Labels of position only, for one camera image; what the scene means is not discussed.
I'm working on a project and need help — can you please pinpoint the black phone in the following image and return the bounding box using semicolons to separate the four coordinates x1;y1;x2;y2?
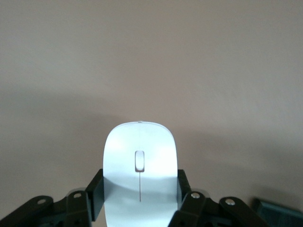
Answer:
251;198;303;227

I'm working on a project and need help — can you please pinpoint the brown table cover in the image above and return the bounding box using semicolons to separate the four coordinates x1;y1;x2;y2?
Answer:
0;0;303;227

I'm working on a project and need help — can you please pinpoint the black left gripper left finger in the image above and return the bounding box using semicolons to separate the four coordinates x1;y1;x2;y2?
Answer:
0;169;105;227

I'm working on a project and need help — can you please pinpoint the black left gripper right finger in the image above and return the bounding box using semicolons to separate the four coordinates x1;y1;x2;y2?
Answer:
169;169;268;227

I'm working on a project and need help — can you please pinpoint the white computer mouse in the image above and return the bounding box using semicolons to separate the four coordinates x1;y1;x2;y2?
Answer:
102;120;183;227

